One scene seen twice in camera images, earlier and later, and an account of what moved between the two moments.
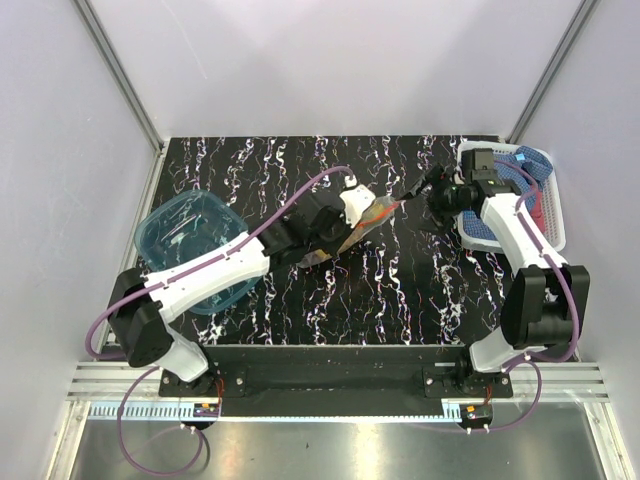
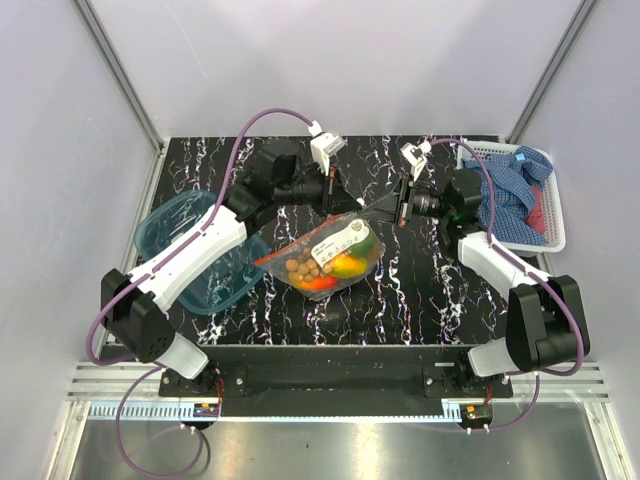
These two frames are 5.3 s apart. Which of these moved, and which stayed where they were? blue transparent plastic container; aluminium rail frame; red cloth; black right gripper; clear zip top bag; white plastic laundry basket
Moved: black right gripper; clear zip top bag
Stayed: blue transparent plastic container; white plastic laundry basket; red cloth; aluminium rail frame
